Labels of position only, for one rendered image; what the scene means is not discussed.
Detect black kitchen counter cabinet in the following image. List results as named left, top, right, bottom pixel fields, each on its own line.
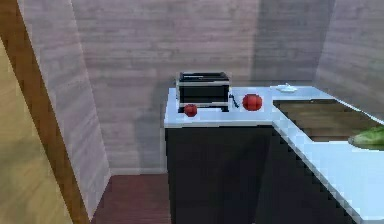
left=163, top=85, right=384, bottom=224

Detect black and silver toaster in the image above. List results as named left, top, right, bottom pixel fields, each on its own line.
left=175, top=71, right=240, bottom=113

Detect white dish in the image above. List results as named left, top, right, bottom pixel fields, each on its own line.
left=275, top=83, right=298, bottom=94

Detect brown sink basin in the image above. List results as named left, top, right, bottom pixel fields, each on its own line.
left=273, top=98, right=384, bottom=142

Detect brown wooden door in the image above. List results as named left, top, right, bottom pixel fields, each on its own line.
left=0, top=0, right=91, bottom=224

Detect green lettuce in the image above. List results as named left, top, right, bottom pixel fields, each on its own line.
left=348, top=125, right=384, bottom=151

